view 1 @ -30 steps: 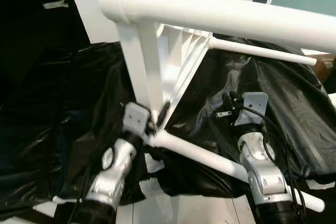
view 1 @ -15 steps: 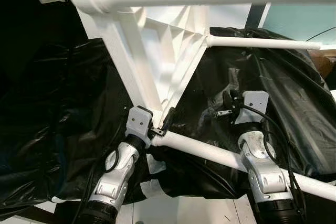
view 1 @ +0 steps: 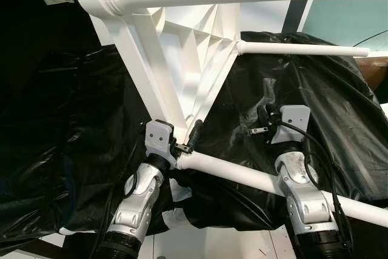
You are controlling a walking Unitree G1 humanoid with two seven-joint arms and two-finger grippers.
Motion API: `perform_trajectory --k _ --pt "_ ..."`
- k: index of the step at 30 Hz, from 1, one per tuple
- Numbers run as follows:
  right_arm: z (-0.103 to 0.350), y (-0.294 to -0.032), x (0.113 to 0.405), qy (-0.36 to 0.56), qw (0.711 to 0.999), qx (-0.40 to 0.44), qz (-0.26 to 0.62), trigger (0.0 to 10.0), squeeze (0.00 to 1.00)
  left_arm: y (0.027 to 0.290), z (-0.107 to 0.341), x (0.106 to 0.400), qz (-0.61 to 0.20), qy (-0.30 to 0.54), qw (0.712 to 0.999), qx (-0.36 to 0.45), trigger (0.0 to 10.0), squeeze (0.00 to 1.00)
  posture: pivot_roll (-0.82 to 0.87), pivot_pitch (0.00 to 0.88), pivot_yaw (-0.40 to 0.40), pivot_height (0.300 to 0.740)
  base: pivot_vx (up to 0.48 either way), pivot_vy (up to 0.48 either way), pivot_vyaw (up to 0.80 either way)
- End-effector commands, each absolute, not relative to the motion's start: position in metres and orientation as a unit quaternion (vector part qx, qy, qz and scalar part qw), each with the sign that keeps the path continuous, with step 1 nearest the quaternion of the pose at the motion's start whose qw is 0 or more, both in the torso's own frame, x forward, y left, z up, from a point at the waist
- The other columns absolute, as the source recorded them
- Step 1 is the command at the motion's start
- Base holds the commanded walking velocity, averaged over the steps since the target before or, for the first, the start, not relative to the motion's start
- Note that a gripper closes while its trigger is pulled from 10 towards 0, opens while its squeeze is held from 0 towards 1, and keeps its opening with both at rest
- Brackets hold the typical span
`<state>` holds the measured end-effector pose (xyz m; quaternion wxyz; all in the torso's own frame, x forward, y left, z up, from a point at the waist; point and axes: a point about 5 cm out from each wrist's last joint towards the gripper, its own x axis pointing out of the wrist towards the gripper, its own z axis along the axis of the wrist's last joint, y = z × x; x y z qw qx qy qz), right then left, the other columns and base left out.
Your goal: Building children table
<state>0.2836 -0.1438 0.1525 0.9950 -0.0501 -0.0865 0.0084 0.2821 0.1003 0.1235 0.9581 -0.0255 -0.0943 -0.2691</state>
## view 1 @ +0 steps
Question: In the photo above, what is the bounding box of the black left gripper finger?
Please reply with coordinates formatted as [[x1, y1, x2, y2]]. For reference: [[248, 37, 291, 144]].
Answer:
[[187, 119, 204, 152]]

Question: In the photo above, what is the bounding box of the white paper scrap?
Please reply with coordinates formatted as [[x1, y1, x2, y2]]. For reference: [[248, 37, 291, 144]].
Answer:
[[170, 177, 196, 204], [162, 207, 190, 228]]

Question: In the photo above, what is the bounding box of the brown wooden table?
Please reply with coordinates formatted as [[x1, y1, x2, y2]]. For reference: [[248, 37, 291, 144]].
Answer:
[[359, 58, 388, 93]]

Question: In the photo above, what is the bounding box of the black door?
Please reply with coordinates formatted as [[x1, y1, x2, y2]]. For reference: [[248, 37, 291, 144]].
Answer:
[[0, 0, 102, 59]]

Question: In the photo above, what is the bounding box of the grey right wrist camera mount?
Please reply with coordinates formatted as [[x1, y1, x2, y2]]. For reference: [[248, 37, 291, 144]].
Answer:
[[271, 106, 311, 146]]

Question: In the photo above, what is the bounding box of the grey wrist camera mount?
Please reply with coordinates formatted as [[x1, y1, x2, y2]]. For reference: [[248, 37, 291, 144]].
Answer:
[[271, 106, 311, 146], [145, 119, 176, 158]]

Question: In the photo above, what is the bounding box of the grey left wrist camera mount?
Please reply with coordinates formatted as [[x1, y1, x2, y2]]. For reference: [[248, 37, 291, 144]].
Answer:
[[145, 119, 176, 158]]

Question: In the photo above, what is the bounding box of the black wall strip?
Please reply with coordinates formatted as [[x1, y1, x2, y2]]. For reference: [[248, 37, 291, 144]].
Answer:
[[282, 0, 310, 34]]

